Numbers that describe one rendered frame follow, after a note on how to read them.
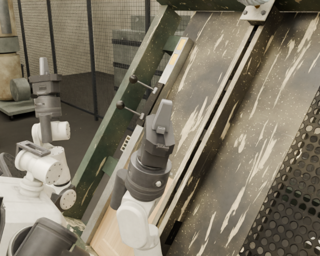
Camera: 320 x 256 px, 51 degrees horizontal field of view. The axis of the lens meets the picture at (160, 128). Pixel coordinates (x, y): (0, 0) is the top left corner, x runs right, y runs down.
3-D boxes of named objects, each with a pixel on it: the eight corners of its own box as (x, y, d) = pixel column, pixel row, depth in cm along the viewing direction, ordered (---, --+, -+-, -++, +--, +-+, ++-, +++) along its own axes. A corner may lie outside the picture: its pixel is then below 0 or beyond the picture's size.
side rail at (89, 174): (76, 214, 167) (56, 210, 159) (174, 18, 170) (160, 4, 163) (81, 220, 162) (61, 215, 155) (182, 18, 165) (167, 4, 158)
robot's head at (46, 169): (39, 194, 85) (50, 162, 84) (10, 179, 88) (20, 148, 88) (56, 191, 91) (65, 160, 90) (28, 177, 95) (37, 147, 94)
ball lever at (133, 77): (155, 96, 143) (126, 81, 140) (159, 88, 143) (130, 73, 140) (156, 96, 139) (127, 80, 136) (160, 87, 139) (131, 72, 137)
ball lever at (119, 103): (142, 121, 142) (114, 107, 140) (146, 113, 142) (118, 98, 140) (143, 122, 139) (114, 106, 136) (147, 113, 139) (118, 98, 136)
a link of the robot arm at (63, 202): (65, 221, 126) (23, 204, 108) (42, 210, 133) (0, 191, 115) (80, 193, 130) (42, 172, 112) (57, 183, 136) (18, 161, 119)
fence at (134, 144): (88, 238, 144) (80, 237, 141) (186, 41, 147) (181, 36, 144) (93, 245, 140) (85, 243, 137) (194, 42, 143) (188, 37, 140)
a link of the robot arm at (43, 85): (40, 77, 125) (43, 109, 126) (21, 76, 116) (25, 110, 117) (68, 74, 120) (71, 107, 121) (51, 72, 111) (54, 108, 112)
